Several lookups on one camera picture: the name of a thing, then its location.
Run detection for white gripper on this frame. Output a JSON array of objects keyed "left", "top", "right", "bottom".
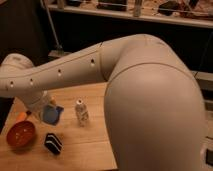
[{"left": 26, "top": 91, "right": 56, "bottom": 117}]

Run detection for blue ceramic cup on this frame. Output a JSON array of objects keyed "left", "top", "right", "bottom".
[{"left": 42, "top": 105, "right": 59, "bottom": 125}]

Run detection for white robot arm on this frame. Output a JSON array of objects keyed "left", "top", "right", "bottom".
[{"left": 0, "top": 34, "right": 207, "bottom": 171}]

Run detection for black white striped eraser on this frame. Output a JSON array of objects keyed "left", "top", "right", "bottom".
[{"left": 44, "top": 133, "right": 62, "bottom": 155}]

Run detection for blue sponge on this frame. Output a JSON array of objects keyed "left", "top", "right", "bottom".
[{"left": 54, "top": 106, "right": 64, "bottom": 125}]

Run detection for orange red bowl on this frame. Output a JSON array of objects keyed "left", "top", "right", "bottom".
[{"left": 6, "top": 121, "right": 36, "bottom": 148}]

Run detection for metal lamp pole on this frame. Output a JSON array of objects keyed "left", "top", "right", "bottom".
[{"left": 43, "top": 0, "right": 63, "bottom": 53}]

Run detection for orange handled tool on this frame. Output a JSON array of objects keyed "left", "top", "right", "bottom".
[{"left": 16, "top": 111, "right": 31, "bottom": 123}]

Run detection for cluttered wall shelf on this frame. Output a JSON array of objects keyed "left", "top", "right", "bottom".
[{"left": 45, "top": 0, "right": 213, "bottom": 29}]

